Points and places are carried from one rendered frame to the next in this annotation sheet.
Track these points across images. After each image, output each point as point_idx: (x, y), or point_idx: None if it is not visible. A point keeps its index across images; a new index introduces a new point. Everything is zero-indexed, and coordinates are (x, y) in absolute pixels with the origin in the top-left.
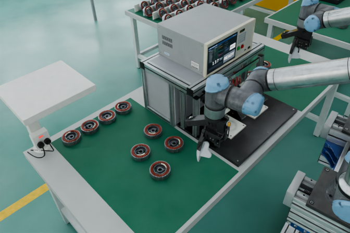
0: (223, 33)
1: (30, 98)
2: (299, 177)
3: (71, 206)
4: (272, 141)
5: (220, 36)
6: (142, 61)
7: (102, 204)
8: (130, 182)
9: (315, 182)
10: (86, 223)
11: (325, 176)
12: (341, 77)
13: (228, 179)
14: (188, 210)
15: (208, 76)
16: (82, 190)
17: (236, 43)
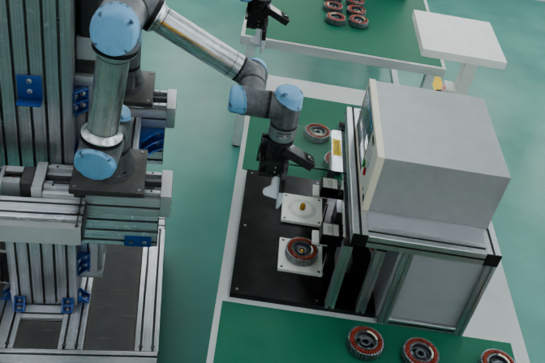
0: (377, 104)
1: (445, 23)
2: (171, 103)
3: (349, 89)
4: (231, 222)
5: (375, 97)
6: None
7: (330, 99)
8: (330, 119)
9: (154, 103)
10: (323, 85)
11: (147, 94)
12: None
13: (245, 156)
14: (257, 119)
15: (355, 131)
16: (359, 100)
17: (366, 150)
